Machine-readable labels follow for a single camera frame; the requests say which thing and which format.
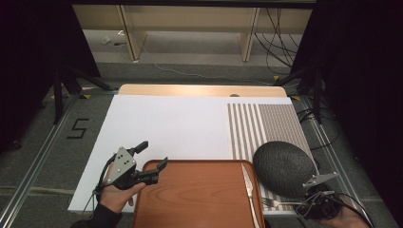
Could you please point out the metal floor rail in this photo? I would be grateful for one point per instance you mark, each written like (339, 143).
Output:
(34, 164)
(335, 152)

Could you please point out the small black pen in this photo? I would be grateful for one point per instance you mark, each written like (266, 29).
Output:
(119, 43)

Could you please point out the person's left hand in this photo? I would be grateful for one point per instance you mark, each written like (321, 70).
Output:
(115, 198)

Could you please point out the striped grey placemat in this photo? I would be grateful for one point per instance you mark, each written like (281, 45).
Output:
(278, 120)

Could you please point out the person's right hand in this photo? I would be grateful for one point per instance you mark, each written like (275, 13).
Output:
(348, 220)

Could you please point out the black textured plate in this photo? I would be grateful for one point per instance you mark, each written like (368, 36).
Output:
(283, 167)

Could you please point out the small white floor scrap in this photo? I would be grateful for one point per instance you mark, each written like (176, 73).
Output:
(105, 40)

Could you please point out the black curtain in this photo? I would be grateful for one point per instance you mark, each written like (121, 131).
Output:
(31, 63)
(364, 79)

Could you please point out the black tripod stand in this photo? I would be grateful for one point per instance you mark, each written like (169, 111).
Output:
(57, 95)
(317, 95)

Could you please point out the yellow tape piece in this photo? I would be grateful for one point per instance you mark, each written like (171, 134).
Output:
(86, 96)
(276, 77)
(295, 98)

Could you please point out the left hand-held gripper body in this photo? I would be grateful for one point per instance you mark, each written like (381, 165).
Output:
(123, 164)

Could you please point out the brown wooden tray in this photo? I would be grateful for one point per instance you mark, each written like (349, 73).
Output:
(196, 196)

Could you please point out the silver table knife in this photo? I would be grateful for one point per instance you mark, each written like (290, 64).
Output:
(250, 190)

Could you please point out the white board sheet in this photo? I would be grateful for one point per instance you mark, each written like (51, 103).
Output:
(171, 126)

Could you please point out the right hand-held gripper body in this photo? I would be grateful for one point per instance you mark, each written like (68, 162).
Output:
(323, 205)

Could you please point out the beige wooden shelf unit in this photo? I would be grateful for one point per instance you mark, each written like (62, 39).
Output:
(190, 19)

